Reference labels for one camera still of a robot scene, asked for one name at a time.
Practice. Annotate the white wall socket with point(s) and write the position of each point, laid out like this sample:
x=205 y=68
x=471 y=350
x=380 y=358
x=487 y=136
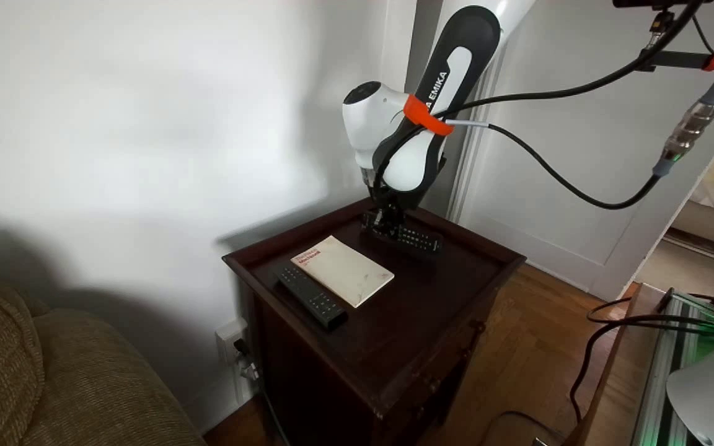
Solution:
x=228 y=337

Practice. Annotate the white door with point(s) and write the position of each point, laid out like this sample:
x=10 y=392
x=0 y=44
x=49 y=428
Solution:
x=549 y=186

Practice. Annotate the beige booklet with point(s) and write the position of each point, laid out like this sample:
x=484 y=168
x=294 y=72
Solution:
x=346 y=270

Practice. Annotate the long black remote control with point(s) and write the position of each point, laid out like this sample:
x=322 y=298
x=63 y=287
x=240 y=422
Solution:
x=310 y=296

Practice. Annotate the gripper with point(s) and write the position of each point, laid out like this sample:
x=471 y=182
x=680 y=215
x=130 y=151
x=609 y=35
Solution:
x=398 y=197

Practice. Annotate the brown fabric couch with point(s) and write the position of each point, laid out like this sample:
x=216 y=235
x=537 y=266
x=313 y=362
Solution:
x=35 y=371

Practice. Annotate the dark wooden nightstand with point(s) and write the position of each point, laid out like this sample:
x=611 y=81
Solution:
x=388 y=334

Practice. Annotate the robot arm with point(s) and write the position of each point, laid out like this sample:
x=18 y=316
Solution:
x=456 y=37

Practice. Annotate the white plug adapter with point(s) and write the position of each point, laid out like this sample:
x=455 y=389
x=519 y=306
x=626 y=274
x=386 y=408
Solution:
x=249 y=371

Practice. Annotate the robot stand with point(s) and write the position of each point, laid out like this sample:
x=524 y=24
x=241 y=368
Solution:
x=626 y=371

